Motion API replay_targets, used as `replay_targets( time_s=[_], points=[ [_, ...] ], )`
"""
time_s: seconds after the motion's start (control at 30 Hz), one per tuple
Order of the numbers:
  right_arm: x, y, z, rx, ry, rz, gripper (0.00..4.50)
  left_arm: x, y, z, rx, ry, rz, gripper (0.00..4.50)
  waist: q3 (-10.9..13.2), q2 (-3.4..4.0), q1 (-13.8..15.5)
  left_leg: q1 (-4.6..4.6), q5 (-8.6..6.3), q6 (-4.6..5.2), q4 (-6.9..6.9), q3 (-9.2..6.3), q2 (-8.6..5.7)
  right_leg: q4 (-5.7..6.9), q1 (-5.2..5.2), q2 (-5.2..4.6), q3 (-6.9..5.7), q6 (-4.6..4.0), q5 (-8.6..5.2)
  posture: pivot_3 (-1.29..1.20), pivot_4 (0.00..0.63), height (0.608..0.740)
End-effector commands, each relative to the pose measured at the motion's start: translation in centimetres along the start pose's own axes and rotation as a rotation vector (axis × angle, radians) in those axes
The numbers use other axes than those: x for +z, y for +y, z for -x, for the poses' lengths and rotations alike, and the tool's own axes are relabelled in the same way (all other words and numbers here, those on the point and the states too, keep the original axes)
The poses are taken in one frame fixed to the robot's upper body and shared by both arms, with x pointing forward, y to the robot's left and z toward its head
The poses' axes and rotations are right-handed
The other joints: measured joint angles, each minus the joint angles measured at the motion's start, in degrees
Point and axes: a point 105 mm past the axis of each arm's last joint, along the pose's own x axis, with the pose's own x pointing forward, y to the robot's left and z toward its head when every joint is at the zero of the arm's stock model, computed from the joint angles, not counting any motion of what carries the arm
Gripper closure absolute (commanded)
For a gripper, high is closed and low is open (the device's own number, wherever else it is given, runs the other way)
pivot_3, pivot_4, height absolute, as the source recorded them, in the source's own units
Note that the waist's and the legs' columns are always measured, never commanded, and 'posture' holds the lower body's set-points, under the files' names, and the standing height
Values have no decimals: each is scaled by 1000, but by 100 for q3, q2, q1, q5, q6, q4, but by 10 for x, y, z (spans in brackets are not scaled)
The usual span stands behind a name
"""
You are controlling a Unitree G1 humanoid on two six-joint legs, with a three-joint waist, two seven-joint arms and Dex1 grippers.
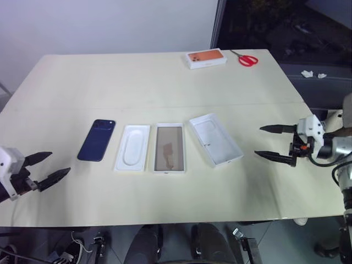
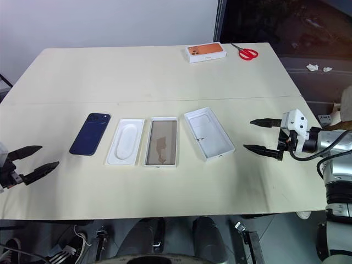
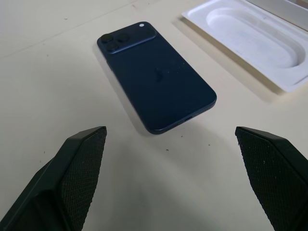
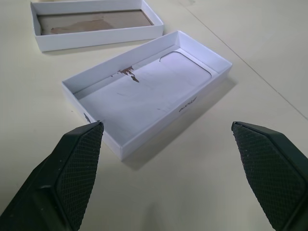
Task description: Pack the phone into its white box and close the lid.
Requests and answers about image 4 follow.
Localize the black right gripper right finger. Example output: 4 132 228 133
231 121 308 231

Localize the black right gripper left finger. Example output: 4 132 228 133
0 121 104 231

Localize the white phone box lid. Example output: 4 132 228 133
61 30 233 161

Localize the white box base brown insert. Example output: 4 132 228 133
30 0 165 53

